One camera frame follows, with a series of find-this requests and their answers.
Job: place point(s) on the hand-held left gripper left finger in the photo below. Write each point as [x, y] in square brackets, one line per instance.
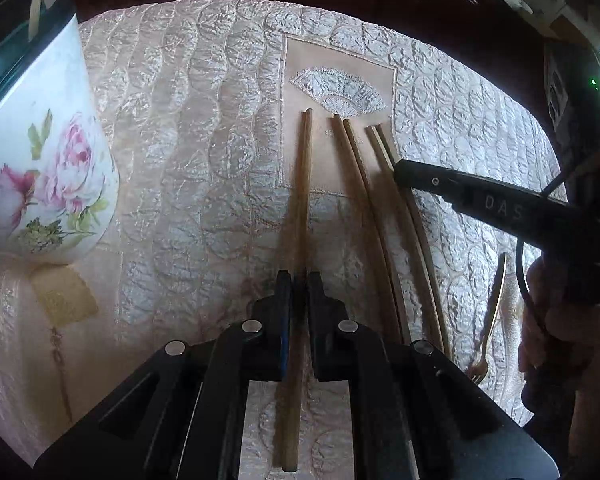
[282, 320]

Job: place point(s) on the person's right forearm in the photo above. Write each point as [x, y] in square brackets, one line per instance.
[595, 435]

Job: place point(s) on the gold metal fork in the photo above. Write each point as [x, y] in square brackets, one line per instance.
[493, 300]

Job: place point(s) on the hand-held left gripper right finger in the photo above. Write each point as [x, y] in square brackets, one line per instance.
[316, 320]

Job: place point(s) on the cream quilted tablecloth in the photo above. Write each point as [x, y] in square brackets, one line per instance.
[190, 160]

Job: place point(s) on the floral utensil holder teal rim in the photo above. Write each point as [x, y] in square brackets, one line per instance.
[55, 85]

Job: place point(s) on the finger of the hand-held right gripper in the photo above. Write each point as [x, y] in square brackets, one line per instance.
[480, 197]

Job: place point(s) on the person's right hand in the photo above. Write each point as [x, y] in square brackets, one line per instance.
[575, 345]

